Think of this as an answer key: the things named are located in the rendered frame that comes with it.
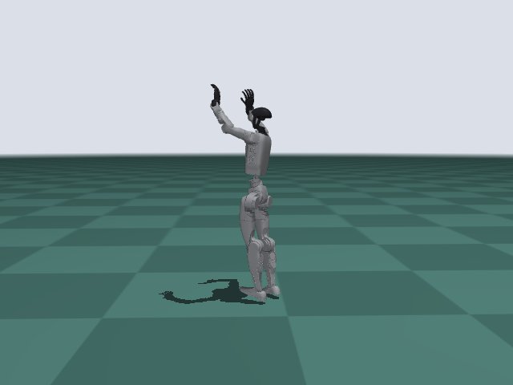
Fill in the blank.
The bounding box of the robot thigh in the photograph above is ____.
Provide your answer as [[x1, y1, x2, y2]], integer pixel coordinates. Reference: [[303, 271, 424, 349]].
[[254, 196, 274, 251], [240, 192, 264, 253]]

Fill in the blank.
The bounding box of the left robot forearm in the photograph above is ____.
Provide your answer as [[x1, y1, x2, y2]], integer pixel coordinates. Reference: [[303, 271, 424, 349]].
[[210, 102, 234, 128]]

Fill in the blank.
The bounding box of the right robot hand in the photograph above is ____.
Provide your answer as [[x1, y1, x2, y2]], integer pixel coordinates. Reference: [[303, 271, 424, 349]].
[[240, 89, 254, 115]]

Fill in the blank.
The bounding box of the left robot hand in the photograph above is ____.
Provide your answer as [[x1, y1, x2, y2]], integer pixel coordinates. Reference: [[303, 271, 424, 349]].
[[211, 84, 220, 107]]

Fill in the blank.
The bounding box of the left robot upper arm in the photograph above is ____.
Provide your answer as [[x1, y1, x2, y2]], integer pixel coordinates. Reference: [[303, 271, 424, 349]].
[[221, 123, 259, 144]]

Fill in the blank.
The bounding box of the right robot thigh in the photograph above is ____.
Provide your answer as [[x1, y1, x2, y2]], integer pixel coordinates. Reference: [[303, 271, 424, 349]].
[[254, 196, 274, 251]]

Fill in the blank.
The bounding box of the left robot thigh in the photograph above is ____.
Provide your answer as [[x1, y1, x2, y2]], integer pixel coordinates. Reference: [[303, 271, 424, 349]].
[[240, 192, 264, 253]]

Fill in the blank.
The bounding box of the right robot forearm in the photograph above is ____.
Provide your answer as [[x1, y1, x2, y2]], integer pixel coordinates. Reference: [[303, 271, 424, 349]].
[[248, 111, 269, 133]]

